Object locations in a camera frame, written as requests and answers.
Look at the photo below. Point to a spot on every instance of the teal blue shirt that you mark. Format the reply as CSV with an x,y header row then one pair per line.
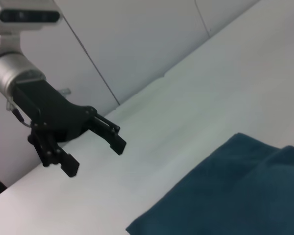
x,y
230,191

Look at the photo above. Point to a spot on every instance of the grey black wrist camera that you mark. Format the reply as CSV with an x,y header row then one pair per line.
x,y
22,17

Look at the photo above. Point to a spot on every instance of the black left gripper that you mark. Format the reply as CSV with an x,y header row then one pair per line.
x,y
51,112

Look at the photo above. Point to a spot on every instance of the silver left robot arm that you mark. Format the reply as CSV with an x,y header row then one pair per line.
x,y
12,73

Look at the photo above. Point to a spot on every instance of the small silver metal knob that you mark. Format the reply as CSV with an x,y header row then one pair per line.
x,y
65,91

